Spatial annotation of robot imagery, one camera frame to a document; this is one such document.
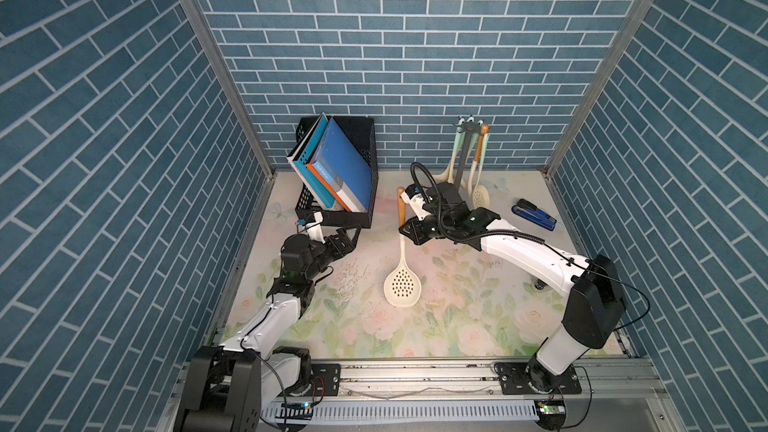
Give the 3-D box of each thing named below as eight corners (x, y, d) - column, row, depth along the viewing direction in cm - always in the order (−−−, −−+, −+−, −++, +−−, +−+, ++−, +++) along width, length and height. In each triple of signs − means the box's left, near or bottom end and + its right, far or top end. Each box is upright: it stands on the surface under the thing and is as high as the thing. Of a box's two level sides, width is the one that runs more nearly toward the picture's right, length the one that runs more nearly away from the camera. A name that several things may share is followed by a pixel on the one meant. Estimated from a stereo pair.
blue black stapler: (510, 212, 112) (514, 203, 108) (514, 205, 114) (519, 196, 110) (550, 232, 106) (556, 224, 102) (553, 225, 108) (560, 216, 104)
